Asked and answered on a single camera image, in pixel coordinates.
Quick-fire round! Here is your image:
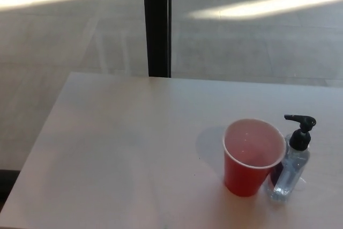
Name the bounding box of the clear soap bottle black pump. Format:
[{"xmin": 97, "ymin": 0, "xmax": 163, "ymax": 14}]
[{"xmin": 266, "ymin": 114, "xmax": 316, "ymax": 202}]

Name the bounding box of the black window frame post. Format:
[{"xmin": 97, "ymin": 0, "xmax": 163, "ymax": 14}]
[{"xmin": 141, "ymin": 0, "xmax": 172, "ymax": 78}]

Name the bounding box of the red plastic cup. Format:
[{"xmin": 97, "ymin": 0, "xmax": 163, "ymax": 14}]
[{"xmin": 222, "ymin": 118, "xmax": 287, "ymax": 197}]

